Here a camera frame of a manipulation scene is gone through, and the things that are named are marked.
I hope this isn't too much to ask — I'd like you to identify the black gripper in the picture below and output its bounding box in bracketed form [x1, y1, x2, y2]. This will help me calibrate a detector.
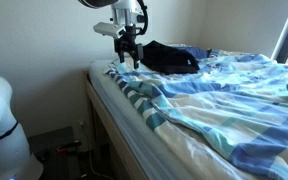
[114, 25, 142, 69]

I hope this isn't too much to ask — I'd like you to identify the blue patterned duvet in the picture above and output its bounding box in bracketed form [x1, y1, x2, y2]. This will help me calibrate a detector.
[105, 50, 288, 180]

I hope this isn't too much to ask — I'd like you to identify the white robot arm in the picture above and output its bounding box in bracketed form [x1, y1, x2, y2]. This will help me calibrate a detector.
[78, 0, 148, 69]

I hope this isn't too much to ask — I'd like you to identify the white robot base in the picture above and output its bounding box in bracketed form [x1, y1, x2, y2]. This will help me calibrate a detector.
[0, 76, 43, 180]

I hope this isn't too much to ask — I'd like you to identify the black garment on bed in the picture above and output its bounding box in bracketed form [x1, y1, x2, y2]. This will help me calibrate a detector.
[141, 40, 199, 74]

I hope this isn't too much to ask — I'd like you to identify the white mattress with sheet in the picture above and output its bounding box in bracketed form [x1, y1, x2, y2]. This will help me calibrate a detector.
[88, 60, 194, 180]

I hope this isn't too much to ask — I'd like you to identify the red and black tool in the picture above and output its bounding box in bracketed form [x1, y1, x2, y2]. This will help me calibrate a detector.
[56, 140, 81, 154]

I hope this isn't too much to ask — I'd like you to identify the black case on floor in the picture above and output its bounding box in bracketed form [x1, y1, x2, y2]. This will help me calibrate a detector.
[28, 127, 95, 180]

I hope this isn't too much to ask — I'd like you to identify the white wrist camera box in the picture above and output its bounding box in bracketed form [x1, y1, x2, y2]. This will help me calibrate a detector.
[93, 22, 125, 38]

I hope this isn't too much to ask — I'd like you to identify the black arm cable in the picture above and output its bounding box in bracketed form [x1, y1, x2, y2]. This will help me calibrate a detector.
[136, 0, 149, 36]

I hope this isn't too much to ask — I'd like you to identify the wooden bed frame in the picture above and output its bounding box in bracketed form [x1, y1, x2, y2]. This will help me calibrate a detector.
[83, 71, 148, 180]

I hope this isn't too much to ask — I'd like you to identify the white floor cable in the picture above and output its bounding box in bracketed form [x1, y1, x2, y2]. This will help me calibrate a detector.
[79, 121, 113, 180]

